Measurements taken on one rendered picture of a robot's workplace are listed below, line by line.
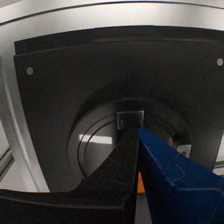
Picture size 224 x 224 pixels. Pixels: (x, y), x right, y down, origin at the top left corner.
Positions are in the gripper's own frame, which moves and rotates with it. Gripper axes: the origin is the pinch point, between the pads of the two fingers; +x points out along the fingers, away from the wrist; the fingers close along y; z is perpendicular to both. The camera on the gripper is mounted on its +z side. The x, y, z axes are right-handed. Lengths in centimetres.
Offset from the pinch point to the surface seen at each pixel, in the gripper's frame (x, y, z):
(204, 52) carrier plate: 12.6, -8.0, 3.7
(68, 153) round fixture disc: 10.6, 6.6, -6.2
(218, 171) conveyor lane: 16.2, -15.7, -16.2
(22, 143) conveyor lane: 14.2, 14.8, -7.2
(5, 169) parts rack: 13.2, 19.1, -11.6
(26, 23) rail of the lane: 13.6, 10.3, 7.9
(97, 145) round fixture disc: 10.6, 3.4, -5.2
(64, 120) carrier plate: 12.6, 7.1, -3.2
